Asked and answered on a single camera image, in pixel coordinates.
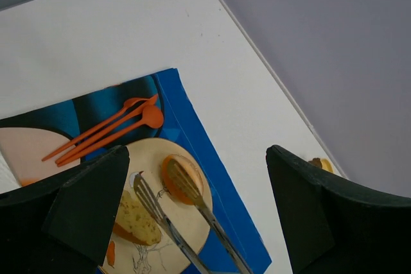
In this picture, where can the blue placemat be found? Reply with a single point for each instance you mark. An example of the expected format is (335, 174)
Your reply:
(28, 137)

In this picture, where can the seeded bread slice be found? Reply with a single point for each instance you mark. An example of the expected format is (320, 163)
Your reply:
(134, 224)

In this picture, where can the orange plastic fork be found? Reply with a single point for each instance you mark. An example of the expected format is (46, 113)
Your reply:
(127, 104)

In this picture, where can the metal serving tongs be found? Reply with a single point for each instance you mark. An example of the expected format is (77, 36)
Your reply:
(184, 181)

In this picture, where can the dark chocolate croissant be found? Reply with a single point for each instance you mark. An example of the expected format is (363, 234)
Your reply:
(316, 162)

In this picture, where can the orange plastic knife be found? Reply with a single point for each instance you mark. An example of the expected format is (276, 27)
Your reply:
(94, 138)

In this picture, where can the beige bird pattern plate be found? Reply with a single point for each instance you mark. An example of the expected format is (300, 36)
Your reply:
(147, 156)

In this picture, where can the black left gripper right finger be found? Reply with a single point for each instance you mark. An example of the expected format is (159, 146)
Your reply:
(333, 225)

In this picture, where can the orange glazed bun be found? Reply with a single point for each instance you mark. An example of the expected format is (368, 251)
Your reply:
(169, 182)

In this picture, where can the yellow tray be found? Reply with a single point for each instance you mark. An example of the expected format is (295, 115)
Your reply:
(326, 165)

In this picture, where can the orange plastic spoon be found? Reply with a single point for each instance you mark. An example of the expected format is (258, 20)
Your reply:
(152, 116)

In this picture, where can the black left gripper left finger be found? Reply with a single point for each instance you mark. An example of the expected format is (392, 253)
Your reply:
(63, 223)

